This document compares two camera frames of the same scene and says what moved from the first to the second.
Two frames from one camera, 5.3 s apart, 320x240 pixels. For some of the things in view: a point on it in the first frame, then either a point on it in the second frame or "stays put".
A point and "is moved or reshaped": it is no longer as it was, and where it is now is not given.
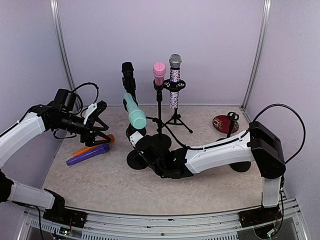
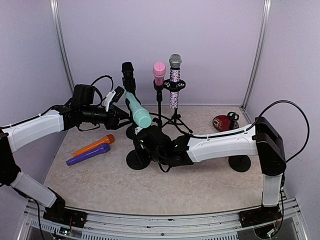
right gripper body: x=136 y=158 -> x=152 y=156
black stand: x=133 y=158 stays put
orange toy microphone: x=111 y=137 stays put
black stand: x=241 y=167 stays put
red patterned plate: x=222 y=123 stays put
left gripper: x=89 y=138 -> x=112 y=120
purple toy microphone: x=102 y=149 stays put
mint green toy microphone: x=137 y=116 is moved or reshaped
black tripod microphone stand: x=176 y=86 stays put
